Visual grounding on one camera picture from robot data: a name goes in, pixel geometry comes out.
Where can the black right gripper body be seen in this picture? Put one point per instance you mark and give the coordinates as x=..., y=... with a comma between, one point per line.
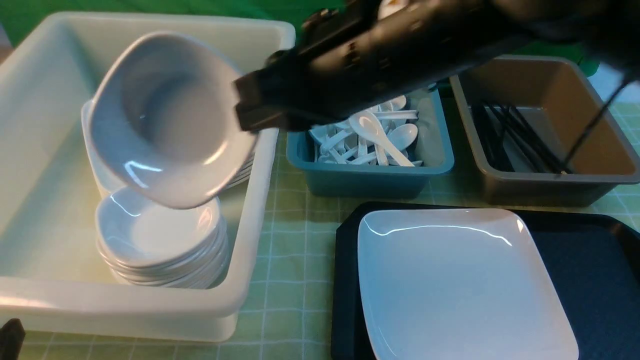
x=349, y=61

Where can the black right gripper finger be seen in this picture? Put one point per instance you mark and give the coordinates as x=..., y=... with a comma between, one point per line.
x=259, y=104

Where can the white soup spoon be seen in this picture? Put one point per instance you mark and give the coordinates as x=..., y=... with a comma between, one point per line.
x=369, y=127

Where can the white bowl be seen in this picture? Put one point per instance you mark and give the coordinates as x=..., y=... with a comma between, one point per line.
x=163, y=120

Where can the white square rice plate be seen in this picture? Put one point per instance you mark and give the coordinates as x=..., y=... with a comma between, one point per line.
x=458, y=284

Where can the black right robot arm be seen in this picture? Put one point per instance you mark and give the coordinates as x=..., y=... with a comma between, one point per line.
x=607, y=29

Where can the pile of white spoons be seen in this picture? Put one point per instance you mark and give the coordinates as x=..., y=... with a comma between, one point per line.
x=339, y=144

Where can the stack of white square plates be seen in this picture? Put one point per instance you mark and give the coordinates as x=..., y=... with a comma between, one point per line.
x=107, y=182

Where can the teal plastic bin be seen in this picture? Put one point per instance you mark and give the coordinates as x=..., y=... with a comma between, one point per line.
x=432, y=147

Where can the black chopsticks in bin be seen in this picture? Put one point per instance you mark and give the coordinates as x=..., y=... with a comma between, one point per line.
x=520, y=140

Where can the stack of white bowls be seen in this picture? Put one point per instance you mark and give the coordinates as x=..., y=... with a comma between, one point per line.
x=146, y=244

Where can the green checkered tablecloth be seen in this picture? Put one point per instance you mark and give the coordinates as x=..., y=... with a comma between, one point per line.
x=287, y=313

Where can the green backdrop cloth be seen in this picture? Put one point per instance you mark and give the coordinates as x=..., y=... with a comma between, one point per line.
x=20, y=17

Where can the large white plastic tub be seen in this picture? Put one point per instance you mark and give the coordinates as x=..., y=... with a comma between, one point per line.
x=52, y=276

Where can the black serving tray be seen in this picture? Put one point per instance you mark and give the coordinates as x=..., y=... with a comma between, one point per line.
x=592, y=260

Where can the black object bottom left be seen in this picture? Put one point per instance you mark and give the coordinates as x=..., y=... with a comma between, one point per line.
x=12, y=336

